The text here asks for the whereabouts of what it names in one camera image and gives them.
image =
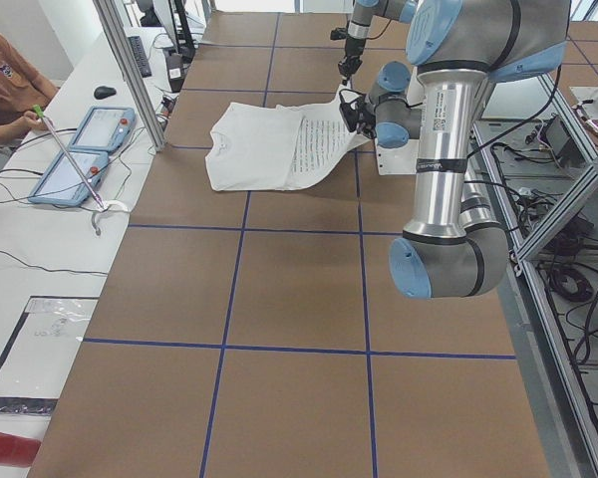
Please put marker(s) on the blue teach pendant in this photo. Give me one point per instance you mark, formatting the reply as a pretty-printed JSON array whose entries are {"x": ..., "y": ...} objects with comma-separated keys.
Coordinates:
[
  {"x": 62, "y": 185},
  {"x": 103, "y": 129}
]

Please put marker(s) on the white long-sleeve printed shirt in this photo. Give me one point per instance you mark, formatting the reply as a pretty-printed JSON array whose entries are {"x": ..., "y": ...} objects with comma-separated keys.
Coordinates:
[{"x": 284, "y": 148}]

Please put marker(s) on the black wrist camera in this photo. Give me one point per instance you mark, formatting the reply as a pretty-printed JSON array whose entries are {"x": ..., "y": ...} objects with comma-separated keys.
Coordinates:
[
  {"x": 351, "y": 108},
  {"x": 339, "y": 33}
]

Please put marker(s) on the black computer mouse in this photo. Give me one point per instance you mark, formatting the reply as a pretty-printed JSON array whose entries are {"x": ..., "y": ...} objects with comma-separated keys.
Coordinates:
[{"x": 103, "y": 92}]

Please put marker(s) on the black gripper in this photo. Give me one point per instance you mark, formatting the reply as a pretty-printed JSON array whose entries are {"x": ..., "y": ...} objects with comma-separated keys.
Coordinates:
[
  {"x": 352, "y": 49},
  {"x": 363, "y": 116}
]

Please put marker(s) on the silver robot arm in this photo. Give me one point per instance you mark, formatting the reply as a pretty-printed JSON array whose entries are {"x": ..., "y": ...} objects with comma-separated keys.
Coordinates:
[
  {"x": 452, "y": 246},
  {"x": 358, "y": 30}
]

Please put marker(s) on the red object at corner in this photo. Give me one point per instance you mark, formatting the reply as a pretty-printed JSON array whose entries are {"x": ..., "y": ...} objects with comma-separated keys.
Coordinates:
[{"x": 18, "y": 451}]

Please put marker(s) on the black bordered white mat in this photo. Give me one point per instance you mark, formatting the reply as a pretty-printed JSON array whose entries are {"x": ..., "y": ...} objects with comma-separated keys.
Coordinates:
[{"x": 39, "y": 354}]

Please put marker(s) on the black keyboard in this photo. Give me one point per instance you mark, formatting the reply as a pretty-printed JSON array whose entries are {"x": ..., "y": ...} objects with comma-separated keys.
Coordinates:
[{"x": 140, "y": 55}]

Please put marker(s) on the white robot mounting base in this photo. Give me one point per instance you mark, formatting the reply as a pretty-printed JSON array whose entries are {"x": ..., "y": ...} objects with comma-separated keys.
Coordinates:
[{"x": 402, "y": 160}]

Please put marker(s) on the person in orange shirt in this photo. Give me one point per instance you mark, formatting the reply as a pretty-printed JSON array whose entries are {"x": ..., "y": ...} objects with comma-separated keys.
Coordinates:
[{"x": 22, "y": 86}]

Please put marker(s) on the metal reacher grabber stick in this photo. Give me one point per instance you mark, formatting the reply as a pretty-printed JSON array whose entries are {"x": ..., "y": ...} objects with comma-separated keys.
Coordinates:
[{"x": 103, "y": 205}]

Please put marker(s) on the far blue teach pendant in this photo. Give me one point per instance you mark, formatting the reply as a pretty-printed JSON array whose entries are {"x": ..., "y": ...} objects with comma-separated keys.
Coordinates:
[{"x": 103, "y": 129}]

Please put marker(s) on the near blue teach pendant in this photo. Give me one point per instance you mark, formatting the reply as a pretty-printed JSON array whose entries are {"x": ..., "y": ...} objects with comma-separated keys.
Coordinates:
[{"x": 62, "y": 185}]

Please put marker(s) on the grey aluminium frame post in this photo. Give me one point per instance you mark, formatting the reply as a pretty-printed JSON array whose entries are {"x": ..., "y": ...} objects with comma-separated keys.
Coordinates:
[{"x": 118, "y": 41}]

